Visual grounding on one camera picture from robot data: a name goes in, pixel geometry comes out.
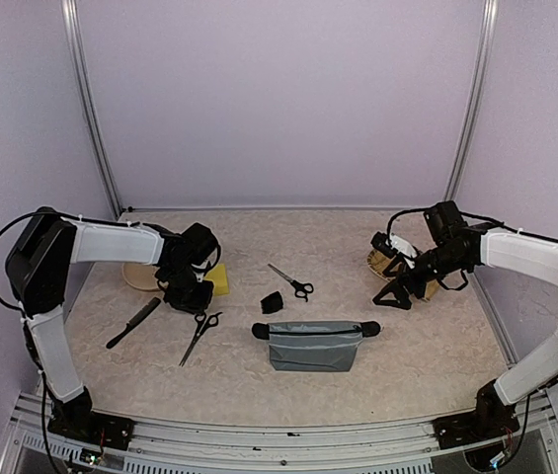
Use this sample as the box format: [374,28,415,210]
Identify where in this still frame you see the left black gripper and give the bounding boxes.
[162,264,214,315]

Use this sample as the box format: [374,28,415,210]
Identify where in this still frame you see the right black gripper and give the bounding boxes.
[374,243,469,308]

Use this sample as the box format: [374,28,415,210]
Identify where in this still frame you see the black scissors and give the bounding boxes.
[268,264,314,301]
[179,312,222,366]

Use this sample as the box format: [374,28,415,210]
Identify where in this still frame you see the grey zip pouch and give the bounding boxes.
[251,320,381,372]

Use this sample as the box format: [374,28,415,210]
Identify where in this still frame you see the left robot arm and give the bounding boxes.
[0,206,222,439]

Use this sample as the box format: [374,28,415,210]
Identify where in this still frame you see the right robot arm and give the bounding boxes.
[371,200,558,438]

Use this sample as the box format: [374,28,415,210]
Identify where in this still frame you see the black comb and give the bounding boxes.
[106,297,162,350]

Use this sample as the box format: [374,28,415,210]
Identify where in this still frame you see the woven bamboo tray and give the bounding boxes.
[366,249,440,301]

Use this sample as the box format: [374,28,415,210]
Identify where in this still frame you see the yellow sponge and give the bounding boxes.
[204,264,230,296]

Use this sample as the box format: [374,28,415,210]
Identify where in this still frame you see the beige round plate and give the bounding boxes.
[121,263,159,292]

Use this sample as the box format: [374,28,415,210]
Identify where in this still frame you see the black clipper guard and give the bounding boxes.
[260,291,284,315]

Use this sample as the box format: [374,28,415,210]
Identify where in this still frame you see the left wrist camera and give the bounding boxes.
[191,260,215,282]

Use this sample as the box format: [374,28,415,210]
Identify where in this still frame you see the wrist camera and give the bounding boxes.
[370,232,419,262]
[191,260,215,282]

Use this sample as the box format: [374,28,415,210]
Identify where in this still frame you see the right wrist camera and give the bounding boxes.
[370,232,419,262]

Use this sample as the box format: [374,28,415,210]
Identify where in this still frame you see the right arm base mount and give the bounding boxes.
[432,382,520,449]

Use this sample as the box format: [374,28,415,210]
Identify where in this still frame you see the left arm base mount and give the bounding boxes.
[47,388,134,451]

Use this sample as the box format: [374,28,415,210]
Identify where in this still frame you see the aluminium front rail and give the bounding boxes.
[0,399,558,474]

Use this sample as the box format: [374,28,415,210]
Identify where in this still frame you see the right aluminium frame post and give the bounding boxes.
[443,0,499,200]

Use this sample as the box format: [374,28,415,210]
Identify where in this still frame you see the aluminium frame post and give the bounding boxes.
[61,0,123,218]
[443,0,499,200]

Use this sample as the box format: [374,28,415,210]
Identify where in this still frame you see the left aluminium frame post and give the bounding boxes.
[61,0,123,218]

